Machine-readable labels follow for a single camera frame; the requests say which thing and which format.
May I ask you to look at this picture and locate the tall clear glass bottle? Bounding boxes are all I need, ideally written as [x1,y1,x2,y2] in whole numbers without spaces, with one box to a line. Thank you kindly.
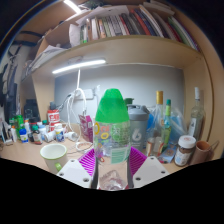
[188,87,205,141]

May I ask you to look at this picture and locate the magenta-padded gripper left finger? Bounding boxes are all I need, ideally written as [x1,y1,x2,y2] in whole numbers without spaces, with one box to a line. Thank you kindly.
[56,147,100,190]

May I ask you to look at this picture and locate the brown ceramic mug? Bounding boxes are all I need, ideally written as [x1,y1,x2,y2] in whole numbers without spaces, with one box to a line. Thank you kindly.
[189,139,219,166]

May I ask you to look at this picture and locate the ceiling tube light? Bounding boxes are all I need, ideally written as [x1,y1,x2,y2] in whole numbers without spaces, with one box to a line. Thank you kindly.
[63,0,82,14]

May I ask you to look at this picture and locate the red and white canister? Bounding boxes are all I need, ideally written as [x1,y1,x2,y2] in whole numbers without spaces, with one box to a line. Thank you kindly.
[46,109,60,132]

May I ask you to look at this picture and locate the white power adapter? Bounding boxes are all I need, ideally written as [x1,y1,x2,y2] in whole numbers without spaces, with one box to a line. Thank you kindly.
[74,88,96,101]

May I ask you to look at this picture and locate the clear green-capped drink bottle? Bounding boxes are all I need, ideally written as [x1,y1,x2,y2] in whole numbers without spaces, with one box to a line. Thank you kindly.
[93,87,132,192]

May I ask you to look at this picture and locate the grey shaker bottle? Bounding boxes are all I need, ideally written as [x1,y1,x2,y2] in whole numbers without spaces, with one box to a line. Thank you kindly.
[127,104,151,153]

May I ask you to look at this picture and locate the blue plastic bag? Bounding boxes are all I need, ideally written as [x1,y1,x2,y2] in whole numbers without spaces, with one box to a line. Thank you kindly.
[146,106,189,158]

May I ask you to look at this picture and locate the yellow-capped glass bottle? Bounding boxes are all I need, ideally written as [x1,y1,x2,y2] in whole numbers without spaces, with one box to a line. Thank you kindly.
[151,90,165,156]

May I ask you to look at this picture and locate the white LED light bar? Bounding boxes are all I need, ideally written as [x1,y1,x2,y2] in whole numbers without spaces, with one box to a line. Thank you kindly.
[51,59,107,75]

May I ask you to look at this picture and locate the brown jar with white lid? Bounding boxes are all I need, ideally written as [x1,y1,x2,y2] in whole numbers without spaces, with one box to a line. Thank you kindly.
[174,134,197,168]

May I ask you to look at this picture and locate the dark hanging bags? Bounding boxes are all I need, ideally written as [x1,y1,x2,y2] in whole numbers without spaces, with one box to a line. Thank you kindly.
[0,49,18,124]

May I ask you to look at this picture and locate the white pill bottle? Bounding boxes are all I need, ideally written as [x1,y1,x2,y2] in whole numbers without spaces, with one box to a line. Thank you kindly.
[54,123,66,143]

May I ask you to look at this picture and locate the wooden shelf unit with books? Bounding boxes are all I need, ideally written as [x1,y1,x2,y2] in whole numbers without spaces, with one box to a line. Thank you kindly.
[19,0,214,141]

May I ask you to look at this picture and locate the white bottle with blue label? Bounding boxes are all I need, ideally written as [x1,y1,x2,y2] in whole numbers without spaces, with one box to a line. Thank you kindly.
[18,128,29,144]

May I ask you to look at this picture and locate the green-capped glass bottle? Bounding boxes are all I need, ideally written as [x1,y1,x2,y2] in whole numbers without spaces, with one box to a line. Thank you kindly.
[161,99,173,151]

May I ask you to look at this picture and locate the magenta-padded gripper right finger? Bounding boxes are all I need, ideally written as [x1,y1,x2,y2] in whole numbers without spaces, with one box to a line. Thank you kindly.
[126,146,171,189]

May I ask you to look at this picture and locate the white mug with green handle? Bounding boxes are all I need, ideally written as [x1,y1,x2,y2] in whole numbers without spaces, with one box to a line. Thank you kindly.
[39,143,69,175]

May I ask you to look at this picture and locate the green plastic container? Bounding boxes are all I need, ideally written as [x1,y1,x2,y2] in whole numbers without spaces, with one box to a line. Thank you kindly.
[14,114,25,134]

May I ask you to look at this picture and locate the magenta snack pouch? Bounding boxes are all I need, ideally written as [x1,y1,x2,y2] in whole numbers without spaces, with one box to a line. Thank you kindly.
[78,114,95,144]

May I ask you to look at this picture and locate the dark green-capped small bottle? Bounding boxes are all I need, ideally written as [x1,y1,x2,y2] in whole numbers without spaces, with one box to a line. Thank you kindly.
[31,124,44,145]

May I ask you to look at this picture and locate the white cable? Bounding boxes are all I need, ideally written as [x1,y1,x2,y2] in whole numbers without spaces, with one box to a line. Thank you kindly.
[61,87,94,153]

